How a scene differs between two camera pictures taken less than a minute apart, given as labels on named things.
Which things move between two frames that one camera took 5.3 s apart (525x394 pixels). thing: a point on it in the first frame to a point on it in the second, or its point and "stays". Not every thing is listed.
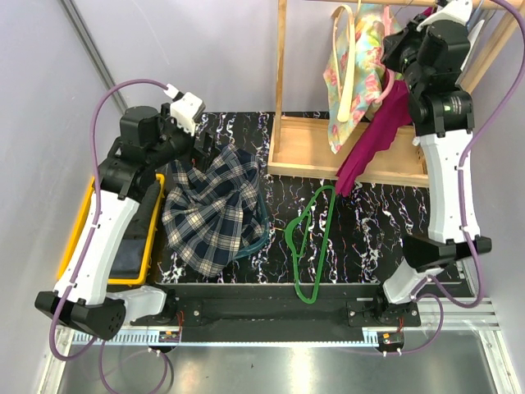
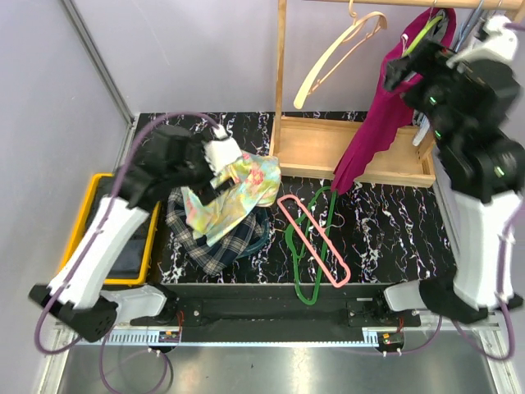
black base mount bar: x=268 y=313 stays
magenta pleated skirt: x=379 y=132 stays
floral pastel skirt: x=371 y=24 to x=256 y=185
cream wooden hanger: x=344 y=107 to x=366 y=24
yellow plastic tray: x=86 y=201 stays
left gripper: x=196 y=156 to x=207 y=191
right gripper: x=392 y=43 to x=428 y=59
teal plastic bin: x=267 y=222 stays
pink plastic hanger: x=390 y=74 to x=335 y=283
